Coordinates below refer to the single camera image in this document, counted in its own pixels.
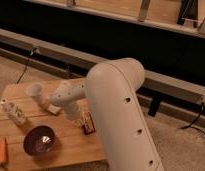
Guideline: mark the black and red eraser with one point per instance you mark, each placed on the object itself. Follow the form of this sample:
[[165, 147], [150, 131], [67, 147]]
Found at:
[[88, 126]]

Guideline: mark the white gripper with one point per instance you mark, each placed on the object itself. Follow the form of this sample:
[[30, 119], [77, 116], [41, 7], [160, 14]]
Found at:
[[73, 112]]

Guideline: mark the white patterned bottle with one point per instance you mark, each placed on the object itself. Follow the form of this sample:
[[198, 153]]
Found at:
[[14, 112]]

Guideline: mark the beige sponge block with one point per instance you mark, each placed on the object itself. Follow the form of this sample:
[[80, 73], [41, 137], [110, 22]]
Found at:
[[53, 109]]

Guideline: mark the purple bowl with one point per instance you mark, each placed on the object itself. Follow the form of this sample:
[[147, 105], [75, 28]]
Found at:
[[39, 140]]

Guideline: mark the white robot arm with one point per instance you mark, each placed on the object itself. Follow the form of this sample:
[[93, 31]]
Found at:
[[110, 90]]

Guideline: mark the orange carrot toy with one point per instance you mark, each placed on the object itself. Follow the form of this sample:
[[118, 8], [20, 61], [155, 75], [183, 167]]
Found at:
[[3, 151]]

